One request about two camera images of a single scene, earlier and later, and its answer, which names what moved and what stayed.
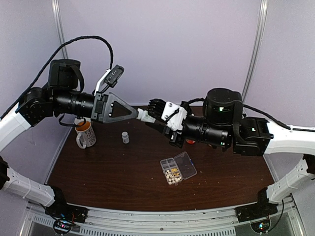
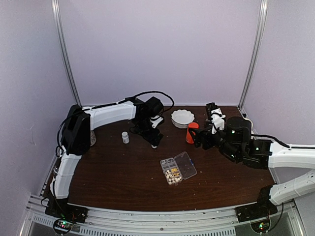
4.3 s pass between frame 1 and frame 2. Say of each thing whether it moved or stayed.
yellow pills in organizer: stayed
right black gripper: moved
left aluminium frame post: stayed
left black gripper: moved
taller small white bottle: stayed
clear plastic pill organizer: stayed
